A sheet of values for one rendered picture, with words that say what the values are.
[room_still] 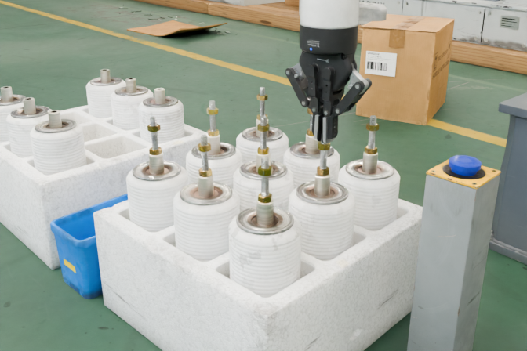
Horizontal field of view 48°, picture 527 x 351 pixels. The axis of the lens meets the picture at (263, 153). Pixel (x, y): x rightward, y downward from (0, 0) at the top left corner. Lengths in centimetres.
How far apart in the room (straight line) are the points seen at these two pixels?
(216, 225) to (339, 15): 33
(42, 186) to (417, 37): 123
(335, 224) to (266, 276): 13
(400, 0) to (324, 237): 243
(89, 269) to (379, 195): 51
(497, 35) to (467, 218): 216
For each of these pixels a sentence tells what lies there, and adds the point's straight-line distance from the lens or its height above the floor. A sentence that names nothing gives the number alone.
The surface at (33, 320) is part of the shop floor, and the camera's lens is 109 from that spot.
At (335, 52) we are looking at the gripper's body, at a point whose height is 46.
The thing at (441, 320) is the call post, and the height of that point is 10.
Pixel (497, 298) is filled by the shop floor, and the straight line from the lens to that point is 115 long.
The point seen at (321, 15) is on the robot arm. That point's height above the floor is 51.
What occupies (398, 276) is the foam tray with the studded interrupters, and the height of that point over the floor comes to 10.
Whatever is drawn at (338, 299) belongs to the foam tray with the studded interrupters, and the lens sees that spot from 84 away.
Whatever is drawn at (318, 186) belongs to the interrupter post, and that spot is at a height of 27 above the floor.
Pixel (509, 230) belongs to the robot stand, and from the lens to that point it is 126.
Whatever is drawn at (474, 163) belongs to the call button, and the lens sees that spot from 80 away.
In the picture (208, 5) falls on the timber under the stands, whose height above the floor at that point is 7.
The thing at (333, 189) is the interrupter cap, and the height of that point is 25.
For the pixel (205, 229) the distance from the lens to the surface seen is 83.
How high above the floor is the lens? 62
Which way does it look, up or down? 22 degrees down
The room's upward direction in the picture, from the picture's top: straight up
